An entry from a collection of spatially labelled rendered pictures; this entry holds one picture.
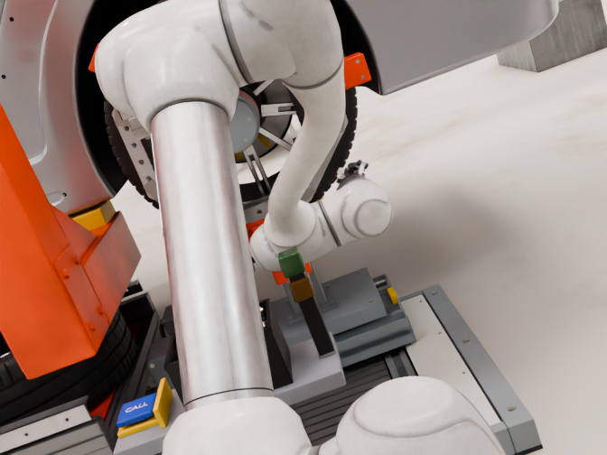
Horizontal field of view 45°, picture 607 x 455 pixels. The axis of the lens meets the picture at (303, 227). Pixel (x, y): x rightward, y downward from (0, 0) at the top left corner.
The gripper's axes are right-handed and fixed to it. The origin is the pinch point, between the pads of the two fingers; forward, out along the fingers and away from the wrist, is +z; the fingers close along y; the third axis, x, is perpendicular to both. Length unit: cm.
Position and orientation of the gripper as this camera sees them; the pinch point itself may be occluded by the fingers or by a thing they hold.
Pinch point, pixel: (345, 174)
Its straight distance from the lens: 177.0
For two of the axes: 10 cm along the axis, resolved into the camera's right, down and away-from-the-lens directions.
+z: -0.7, -2.7, 9.6
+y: 4.2, -8.8, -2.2
